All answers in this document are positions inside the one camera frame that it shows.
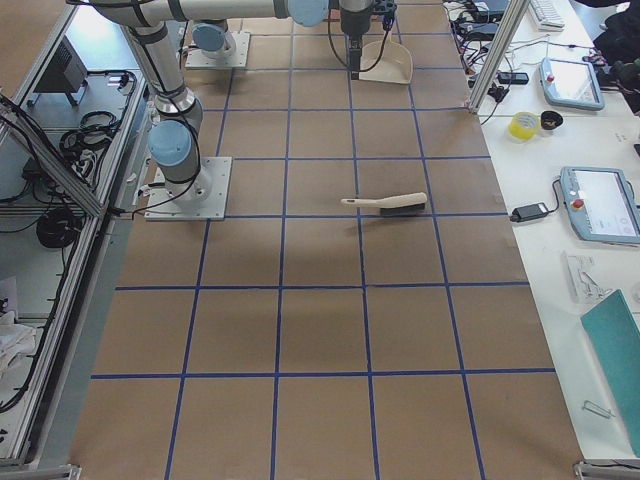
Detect lower teach pendant tablet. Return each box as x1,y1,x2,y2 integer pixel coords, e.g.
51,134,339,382
559,166,639,245

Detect black tape roll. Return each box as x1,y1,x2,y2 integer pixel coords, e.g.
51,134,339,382
540,110,564,134

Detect white hand brush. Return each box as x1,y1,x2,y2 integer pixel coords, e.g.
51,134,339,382
340,192,428,217

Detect small black charger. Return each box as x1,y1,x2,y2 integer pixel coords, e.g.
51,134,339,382
509,202,550,223

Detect clear plastic packet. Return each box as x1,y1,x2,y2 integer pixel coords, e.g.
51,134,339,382
563,252,613,304

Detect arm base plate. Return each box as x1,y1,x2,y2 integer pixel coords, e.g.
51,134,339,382
185,31,250,70
144,157,232,221

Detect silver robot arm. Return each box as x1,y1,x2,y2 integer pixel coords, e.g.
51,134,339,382
192,1,397,80
76,1,331,203

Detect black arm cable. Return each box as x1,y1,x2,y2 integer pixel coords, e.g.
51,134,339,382
327,9,394,71

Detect yellow tape roll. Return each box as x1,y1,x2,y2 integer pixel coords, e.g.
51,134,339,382
507,111,541,141

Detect teach pendant tablet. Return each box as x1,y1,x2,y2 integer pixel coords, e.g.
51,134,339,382
539,57,605,111
559,166,639,245

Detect upper teach pendant tablet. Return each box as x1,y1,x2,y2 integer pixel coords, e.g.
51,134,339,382
539,57,605,111

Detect white cloth rags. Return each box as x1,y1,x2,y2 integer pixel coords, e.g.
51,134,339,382
0,277,39,381

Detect aluminium frame post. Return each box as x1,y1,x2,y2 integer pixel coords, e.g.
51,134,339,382
467,0,528,114

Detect grey control box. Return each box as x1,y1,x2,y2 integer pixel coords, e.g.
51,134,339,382
27,36,88,107

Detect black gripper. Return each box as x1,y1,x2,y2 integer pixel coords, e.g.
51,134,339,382
339,0,397,80

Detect white keyboard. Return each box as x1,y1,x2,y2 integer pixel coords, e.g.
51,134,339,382
528,0,565,32

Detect person in black hoodie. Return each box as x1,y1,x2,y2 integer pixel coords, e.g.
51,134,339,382
593,1,639,103

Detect coiled black cables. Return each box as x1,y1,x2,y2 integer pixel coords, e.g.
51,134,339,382
59,110,124,161

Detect beige plastic dustpan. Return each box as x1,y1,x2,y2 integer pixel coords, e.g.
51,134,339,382
359,39,413,85

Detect teal folder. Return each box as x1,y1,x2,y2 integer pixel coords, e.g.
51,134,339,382
581,290,639,456

